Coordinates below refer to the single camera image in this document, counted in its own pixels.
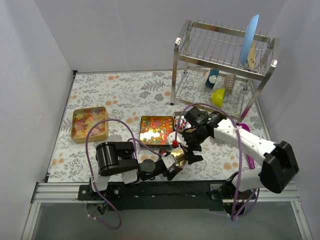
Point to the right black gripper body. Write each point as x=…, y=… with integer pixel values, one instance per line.
x=189, y=146

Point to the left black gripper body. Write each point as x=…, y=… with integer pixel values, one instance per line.
x=172, y=171

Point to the round gold lid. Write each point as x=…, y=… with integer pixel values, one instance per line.
x=179, y=157

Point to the gold tin with lollipops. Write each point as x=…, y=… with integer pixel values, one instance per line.
x=180, y=123

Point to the gold tin with jelly candies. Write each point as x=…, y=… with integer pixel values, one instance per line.
x=154, y=130

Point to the gold tin with pale candies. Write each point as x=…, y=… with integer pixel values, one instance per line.
x=84, y=119

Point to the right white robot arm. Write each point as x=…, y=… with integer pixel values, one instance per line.
x=278, y=164

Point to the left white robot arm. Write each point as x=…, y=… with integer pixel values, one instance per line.
x=118, y=158

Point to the yellow-green plastic bowl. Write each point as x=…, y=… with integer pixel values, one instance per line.
x=217, y=97

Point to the floral tablecloth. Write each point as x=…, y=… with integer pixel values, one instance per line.
x=127, y=97

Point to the teal cup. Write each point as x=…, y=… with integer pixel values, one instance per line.
x=210, y=78

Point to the patterned mug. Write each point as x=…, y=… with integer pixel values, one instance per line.
x=229, y=83

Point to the steel dish rack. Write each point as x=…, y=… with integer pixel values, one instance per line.
x=201, y=46

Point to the cream patterned plate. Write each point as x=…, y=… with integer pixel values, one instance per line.
x=251, y=58

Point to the blue plate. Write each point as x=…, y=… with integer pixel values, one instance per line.
x=248, y=39

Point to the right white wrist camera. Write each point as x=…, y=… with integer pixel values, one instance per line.
x=176, y=139

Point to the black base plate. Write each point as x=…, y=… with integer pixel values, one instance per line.
x=163, y=195

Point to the aluminium rail frame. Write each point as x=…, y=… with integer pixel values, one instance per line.
x=68, y=193

